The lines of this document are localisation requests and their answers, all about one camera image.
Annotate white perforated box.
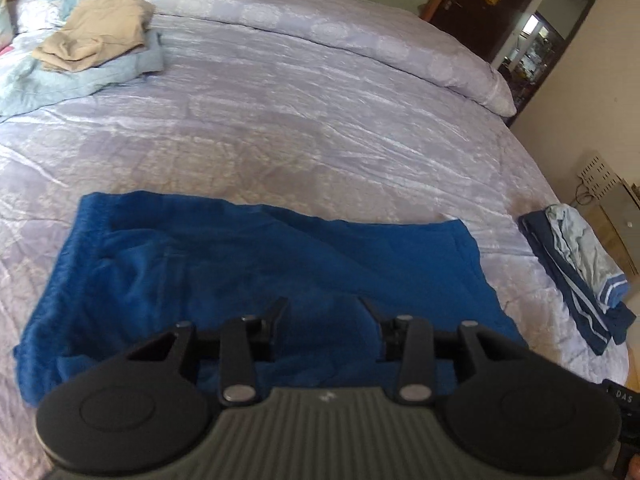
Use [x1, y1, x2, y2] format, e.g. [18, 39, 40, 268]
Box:
[576, 152, 626, 201]

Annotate rolled lavender quilt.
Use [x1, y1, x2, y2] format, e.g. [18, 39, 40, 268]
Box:
[37, 0, 517, 116]

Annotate folded light blue garment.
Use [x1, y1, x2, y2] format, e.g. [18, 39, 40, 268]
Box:
[0, 30, 165, 118]

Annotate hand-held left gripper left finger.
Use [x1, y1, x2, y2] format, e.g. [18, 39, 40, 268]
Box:
[125, 296, 290, 407]

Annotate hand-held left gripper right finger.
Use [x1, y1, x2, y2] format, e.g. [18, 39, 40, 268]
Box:
[357, 296, 524, 407]

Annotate bed with lavender bedspread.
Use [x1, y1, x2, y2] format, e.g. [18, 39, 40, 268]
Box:
[0, 0, 630, 411]

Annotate pale grey-blue garment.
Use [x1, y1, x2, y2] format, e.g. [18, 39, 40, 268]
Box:
[545, 204, 631, 312]

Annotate dark wooden door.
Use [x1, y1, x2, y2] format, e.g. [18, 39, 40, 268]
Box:
[419, 0, 551, 63]

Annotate grey bedside cabinet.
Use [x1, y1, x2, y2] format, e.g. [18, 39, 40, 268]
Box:
[592, 180, 640, 276]

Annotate navy striped garment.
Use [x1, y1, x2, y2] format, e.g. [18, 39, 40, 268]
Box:
[519, 210, 637, 356]

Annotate light blue pillow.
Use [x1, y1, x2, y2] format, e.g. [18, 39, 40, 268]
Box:
[14, 0, 93, 36]

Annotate blue pants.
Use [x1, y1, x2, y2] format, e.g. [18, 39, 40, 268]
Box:
[14, 190, 530, 408]

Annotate folded beige pants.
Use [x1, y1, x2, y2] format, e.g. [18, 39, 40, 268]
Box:
[32, 0, 157, 72]

